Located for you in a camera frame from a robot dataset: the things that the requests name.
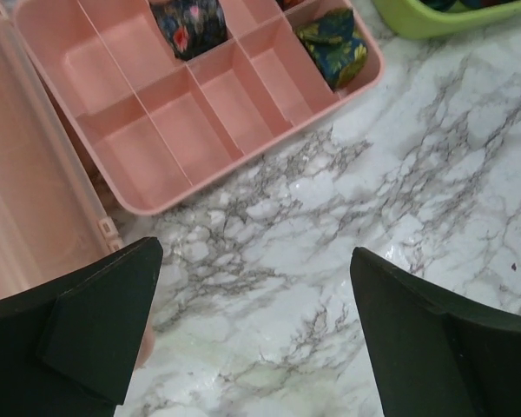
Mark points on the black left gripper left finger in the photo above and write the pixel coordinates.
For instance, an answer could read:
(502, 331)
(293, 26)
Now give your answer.
(69, 347)

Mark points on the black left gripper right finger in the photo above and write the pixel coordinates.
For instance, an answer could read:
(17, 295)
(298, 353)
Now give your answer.
(433, 352)

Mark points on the navy tie with yellow flowers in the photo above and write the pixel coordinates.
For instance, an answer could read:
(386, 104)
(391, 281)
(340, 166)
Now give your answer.
(335, 45)

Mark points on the pink translucent storage box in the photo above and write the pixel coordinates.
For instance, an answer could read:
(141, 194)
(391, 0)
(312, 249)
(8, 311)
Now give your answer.
(51, 219)

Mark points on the pink compartment tray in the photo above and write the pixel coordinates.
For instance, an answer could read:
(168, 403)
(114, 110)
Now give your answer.
(158, 128)

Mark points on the green plastic bin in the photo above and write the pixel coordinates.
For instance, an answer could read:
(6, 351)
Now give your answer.
(416, 20)

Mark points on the rolled dark floral tie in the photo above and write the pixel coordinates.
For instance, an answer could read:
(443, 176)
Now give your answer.
(190, 27)

